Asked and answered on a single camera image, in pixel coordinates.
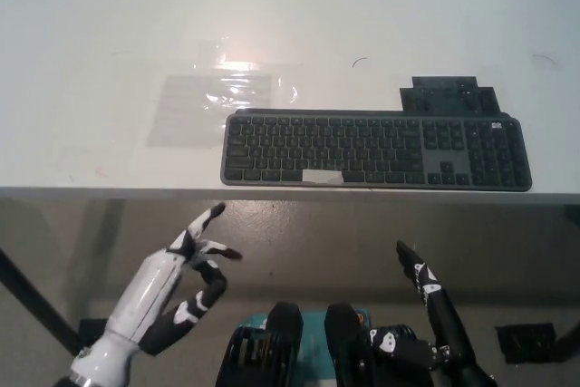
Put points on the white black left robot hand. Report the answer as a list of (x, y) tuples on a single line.
[(145, 296)]

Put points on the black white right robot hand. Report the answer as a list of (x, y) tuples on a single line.
[(446, 319)]

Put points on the black robot legs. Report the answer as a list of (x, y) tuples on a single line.
[(283, 332)]

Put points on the black floor tape patch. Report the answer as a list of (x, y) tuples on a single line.
[(525, 341)]

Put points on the black table leg brace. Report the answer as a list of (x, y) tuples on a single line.
[(38, 307)]

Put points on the white tape strip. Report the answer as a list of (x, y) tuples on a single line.
[(322, 177)]

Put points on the transparent plastic sheet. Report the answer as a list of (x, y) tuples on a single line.
[(199, 110)]

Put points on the black flat bracket piece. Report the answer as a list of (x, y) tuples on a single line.
[(446, 94)]

